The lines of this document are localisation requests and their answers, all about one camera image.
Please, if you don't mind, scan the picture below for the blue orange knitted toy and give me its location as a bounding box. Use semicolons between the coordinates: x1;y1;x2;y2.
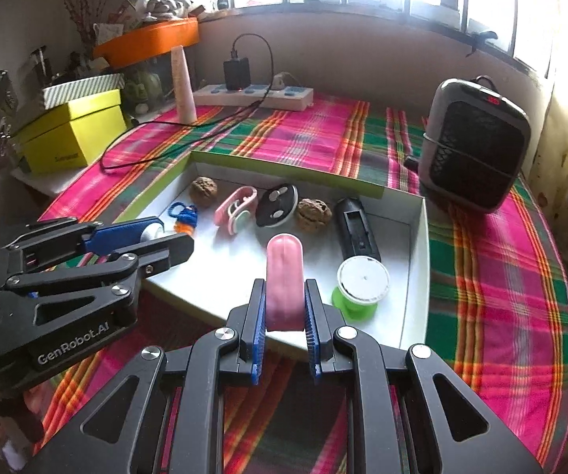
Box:
167;201;198;237

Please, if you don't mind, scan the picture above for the walnut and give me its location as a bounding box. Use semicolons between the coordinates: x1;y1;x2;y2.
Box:
296;198;332;232
189;175;219;209

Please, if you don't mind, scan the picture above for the pink clip holder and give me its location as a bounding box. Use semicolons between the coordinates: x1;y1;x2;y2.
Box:
213;185;258;235

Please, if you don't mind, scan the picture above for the pink oblong case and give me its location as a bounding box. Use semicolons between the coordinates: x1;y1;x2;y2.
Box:
266;233;305;332

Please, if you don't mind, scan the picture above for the black round key fob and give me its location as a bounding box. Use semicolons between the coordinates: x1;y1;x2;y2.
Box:
255;183;299;228

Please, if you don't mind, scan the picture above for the green white suction stand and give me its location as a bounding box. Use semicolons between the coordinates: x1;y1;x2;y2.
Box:
331;256;390;321

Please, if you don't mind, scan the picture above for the black rectangular battery case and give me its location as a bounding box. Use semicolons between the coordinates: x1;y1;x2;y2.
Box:
333;198;381;261

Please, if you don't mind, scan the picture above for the person's left hand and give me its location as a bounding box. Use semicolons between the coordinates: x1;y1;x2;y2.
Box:
0;382;55;458

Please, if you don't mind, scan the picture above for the yellow shoe box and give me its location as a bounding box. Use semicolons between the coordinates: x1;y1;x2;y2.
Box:
10;89;126;175

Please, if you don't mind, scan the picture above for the plaid pink green tablecloth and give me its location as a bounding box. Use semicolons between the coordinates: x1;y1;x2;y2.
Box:
31;92;568;474

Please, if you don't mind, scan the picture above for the striped white box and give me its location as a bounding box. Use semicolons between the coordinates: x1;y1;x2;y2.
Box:
38;73;125;110

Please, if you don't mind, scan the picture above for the pink cosmetic tube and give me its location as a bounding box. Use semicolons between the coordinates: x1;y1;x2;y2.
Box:
170;46;197;125

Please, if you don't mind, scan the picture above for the white green cardboard tray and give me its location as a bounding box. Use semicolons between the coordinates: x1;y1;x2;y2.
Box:
123;153;430;356

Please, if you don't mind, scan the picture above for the white power strip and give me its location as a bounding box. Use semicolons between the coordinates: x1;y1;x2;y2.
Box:
193;83;314;111

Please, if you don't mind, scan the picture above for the grey black space heater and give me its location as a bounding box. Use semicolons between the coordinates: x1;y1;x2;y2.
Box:
403;75;531;214

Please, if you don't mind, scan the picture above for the black charger with cable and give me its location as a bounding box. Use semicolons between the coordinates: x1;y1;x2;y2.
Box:
98;32;275;172

